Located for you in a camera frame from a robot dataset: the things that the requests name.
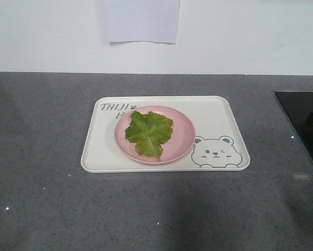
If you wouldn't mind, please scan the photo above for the white paper on wall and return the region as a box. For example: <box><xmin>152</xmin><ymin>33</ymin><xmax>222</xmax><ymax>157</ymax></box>
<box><xmin>103</xmin><ymin>0</ymin><xmax>180</xmax><ymax>44</ymax></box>

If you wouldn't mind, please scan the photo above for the pink round plate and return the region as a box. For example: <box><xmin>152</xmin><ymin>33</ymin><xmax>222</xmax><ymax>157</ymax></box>
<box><xmin>114</xmin><ymin>105</ymin><xmax>196</xmax><ymax>165</ymax></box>

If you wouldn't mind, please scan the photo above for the black glass cooktop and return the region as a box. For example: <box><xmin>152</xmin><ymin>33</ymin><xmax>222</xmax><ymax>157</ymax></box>
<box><xmin>273</xmin><ymin>90</ymin><xmax>313</xmax><ymax>212</ymax></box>

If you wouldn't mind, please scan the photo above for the cream bear serving tray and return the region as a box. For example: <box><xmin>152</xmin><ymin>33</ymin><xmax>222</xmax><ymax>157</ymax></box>
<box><xmin>81</xmin><ymin>96</ymin><xmax>250</xmax><ymax>173</ymax></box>

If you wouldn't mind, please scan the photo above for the green lettuce leaf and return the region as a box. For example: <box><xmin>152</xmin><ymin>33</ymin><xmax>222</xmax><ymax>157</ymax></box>
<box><xmin>125</xmin><ymin>111</ymin><xmax>173</xmax><ymax>158</ymax></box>

